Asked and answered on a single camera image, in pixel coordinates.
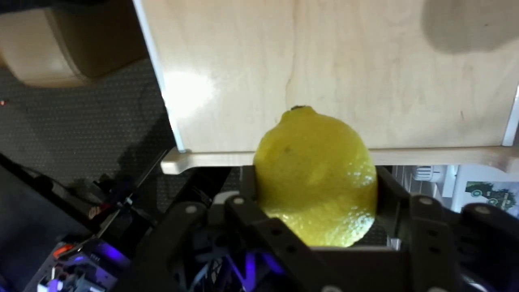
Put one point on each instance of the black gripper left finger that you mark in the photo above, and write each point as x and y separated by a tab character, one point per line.
247	187

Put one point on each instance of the yellow lemon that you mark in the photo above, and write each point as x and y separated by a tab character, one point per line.
314	173

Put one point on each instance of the white printed box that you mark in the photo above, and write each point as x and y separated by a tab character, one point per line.
488	195

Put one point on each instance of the light wooden nightstand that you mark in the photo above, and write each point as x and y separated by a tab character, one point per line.
325	54

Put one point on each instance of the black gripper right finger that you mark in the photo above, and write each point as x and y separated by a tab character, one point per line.
392	200

